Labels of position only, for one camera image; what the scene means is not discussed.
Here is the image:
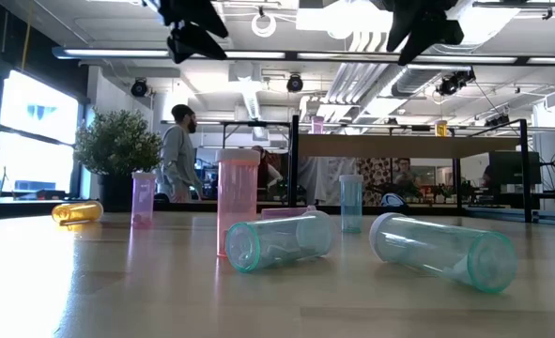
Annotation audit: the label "pink translucent medicine bottle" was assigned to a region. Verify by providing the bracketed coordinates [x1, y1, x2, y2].
[215, 147, 261, 258]

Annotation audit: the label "green translucent medicine bottle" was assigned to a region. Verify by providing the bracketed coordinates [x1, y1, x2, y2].
[368, 211, 518, 295]
[338, 174, 364, 235]
[224, 209, 338, 274]

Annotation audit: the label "wooden shelf with black legs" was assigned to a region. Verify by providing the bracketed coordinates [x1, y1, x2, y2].
[287, 114, 535, 224]

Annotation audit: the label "black bar with light strips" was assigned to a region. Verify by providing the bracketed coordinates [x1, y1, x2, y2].
[51, 45, 555, 67]

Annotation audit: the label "white ceiling pipes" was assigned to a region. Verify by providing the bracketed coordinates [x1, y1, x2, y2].
[326, 18, 409, 107]

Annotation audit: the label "person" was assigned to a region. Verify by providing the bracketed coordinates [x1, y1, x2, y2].
[157, 103, 206, 204]
[392, 157, 422, 198]
[253, 144, 285, 203]

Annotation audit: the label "green plant in black pot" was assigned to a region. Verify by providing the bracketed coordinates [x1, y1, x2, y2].
[73, 108, 163, 213]

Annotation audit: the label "black computer monitor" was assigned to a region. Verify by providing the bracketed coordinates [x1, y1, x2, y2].
[487, 149, 543, 187]

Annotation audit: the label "patterned hanging cloth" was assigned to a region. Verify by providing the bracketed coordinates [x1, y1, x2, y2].
[355, 157, 403, 207]

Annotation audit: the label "blue and white helmet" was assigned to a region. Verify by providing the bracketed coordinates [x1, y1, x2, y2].
[379, 192, 406, 208]

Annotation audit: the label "white hanging cloth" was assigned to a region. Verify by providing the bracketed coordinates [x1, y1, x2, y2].
[298, 157, 359, 207]

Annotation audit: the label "grey spiral ventilation duct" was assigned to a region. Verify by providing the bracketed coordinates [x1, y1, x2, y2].
[389, 63, 447, 98]

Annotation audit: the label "white ventilation duct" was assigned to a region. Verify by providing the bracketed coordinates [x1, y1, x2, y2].
[227, 60, 264, 121]

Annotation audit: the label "white ring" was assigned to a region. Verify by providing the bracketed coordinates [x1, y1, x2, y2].
[250, 11, 278, 38]

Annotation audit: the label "black desk frame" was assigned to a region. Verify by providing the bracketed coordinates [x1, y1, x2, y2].
[220, 119, 293, 163]

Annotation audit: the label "yellow hanging cable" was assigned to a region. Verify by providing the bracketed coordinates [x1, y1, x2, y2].
[21, 0, 34, 71]

